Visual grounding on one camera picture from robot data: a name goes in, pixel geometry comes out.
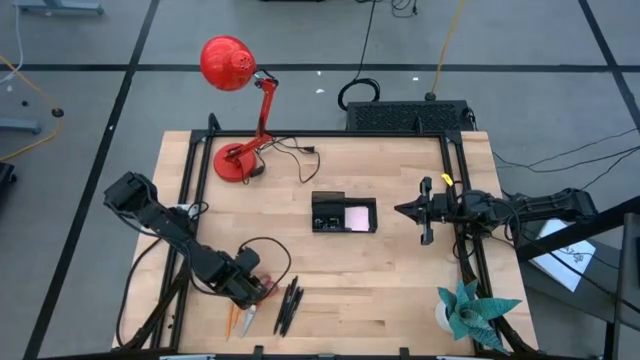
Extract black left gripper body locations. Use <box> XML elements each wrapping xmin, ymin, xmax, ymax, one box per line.
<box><xmin>199</xmin><ymin>248</ymin><xmax>269</xmax><ymax>309</ymax></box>

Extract yellow floor cable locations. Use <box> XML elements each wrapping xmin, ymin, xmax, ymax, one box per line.
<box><xmin>0</xmin><ymin>54</ymin><xmax>64</xmax><ymax>162</ymax></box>

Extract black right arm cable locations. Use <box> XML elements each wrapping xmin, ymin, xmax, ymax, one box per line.
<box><xmin>452</xmin><ymin>219</ymin><xmax>516</xmax><ymax>284</ymax></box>

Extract black mesh computer tower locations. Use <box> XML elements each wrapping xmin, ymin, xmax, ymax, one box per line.
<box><xmin>345</xmin><ymin>99</ymin><xmax>475</xmax><ymax>134</ymax></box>

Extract yellow hanging cable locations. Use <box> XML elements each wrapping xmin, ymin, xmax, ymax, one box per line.
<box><xmin>428</xmin><ymin>0</ymin><xmax>467</xmax><ymax>102</ymax></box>

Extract black mesh desk organizer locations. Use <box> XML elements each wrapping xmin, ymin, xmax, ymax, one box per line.
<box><xmin>311</xmin><ymin>190</ymin><xmax>379</xmax><ymax>235</ymax></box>

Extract black diagonal beam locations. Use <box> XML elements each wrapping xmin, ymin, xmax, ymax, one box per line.
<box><xmin>514</xmin><ymin>195</ymin><xmax>640</xmax><ymax>262</ymax></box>

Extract black hanging cable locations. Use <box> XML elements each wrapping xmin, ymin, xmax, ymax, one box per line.
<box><xmin>337</xmin><ymin>0</ymin><xmax>382</xmax><ymax>112</ymax></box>

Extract grey desk foot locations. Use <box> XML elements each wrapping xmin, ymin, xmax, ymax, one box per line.
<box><xmin>0</xmin><ymin>118</ymin><xmax>42</xmax><ymax>135</ymax></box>
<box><xmin>17</xmin><ymin>0</ymin><xmax>105</xmax><ymax>16</ymax></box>

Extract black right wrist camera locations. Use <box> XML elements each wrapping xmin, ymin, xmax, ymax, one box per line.
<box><xmin>432</xmin><ymin>193</ymin><xmax>455</xmax><ymax>222</ymax></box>

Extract black left base cable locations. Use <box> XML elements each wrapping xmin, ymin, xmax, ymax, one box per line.
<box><xmin>115</xmin><ymin>234</ymin><xmax>166</xmax><ymax>349</ymax></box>

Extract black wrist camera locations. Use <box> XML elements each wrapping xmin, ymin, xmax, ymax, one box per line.
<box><xmin>432</xmin><ymin>193</ymin><xmax>455</xmax><ymax>222</ymax></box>
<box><xmin>234</xmin><ymin>247</ymin><xmax>262</xmax><ymax>272</ymax></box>

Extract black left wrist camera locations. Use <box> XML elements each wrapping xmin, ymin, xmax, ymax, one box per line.
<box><xmin>234</xmin><ymin>247</ymin><xmax>262</xmax><ymax>272</ymax></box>

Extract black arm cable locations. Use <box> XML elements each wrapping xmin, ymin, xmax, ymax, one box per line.
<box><xmin>189</xmin><ymin>236</ymin><xmax>293</xmax><ymax>301</ymax></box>
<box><xmin>452</xmin><ymin>219</ymin><xmax>516</xmax><ymax>284</ymax></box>

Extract wooden workbench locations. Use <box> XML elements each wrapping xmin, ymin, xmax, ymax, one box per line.
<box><xmin>112</xmin><ymin>112</ymin><xmax>539</xmax><ymax>360</ymax></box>

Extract white floor cable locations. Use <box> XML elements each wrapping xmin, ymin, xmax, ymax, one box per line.
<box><xmin>0</xmin><ymin>0</ymin><xmax>25</xmax><ymax>85</ymax></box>

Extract pink sticky note pad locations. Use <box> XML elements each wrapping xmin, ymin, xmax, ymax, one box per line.
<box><xmin>345</xmin><ymin>206</ymin><xmax>371</xmax><ymax>232</ymax></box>

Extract white paper sheet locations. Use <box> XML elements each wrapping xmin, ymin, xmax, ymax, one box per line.
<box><xmin>529</xmin><ymin>218</ymin><xmax>597</xmax><ymax>293</ymax></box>

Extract red desk lamp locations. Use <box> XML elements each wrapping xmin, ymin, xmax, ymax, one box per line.
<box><xmin>199</xmin><ymin>34</ymin><xmax>279</xmax><ymax>184</ymax></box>

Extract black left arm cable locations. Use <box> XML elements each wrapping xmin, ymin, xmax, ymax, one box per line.
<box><xmin>189</xmin><ymin>236</ymin><xmax>293</xmax><ymax>301</ymax></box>

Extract black floor cables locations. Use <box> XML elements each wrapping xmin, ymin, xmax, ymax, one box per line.
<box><xmin>492</xmin><ymin>127</ymin><xmax>640</xmax><ymax>190</ymax></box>

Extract red-handled scissors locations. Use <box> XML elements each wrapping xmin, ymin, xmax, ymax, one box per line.
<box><xmin>241</xmin><ymin>274</ymin><xmax>280</xmax><ymax>339</ymax></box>

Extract black lamp power cable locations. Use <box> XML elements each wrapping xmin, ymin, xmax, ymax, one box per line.
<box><xmin>239</xmin><ymin>135</ymin><xmax>322</xmax><ymax>185</ymax></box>

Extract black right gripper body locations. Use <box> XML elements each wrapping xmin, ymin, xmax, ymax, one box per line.
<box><xmin>421</xmin><ymin>177</ymin><xmax>459</xmax><ymax>245</ymax></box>

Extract black caster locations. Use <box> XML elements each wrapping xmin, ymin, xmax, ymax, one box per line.
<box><xmin>0</xmin><ymin>162</ymin><xmax>17</xmax><ymax>199</ymax></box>

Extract teal paper plant white pot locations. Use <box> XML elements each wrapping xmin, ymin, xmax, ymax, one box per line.
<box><xmin>435</xmin><ymin>279</ymin><xmax>524</xmax><ymax>356</ymax></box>

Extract black pen white print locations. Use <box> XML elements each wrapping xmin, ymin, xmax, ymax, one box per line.
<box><xmin>280</xmin><ymin>287</ymin><xmax>305</xmax><ymax>338</ymax></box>
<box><xmin>277</xmin><ymin>284</ymin><xmax>303</xmax><ymax>336</ymax></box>
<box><xmin>273</xmin><ymin>275</ymin><xmax>299</xmax><ymax>335</ymax></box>

